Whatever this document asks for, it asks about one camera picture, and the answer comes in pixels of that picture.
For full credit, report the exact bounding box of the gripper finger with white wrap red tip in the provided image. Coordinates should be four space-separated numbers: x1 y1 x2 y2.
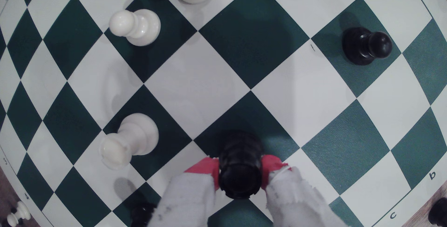
147 157 220 227
261 154 350 227

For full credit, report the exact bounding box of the black chess rook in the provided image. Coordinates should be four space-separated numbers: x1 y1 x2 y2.
218 130 265 200

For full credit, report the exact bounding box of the black chess piece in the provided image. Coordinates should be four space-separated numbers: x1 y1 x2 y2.
131 203 158 227
428 198 447 227

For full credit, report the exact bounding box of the white chess rook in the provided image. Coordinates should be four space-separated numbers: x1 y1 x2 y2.
99 113 160 171

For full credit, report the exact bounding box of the small white chess pawn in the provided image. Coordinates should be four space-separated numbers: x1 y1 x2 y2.
6 200 31 227

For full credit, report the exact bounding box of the black chess pawn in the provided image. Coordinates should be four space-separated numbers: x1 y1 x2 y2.
342 27 393 66

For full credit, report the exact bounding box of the green and white chessboard mat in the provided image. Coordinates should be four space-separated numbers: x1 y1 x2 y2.
0 0 447 227

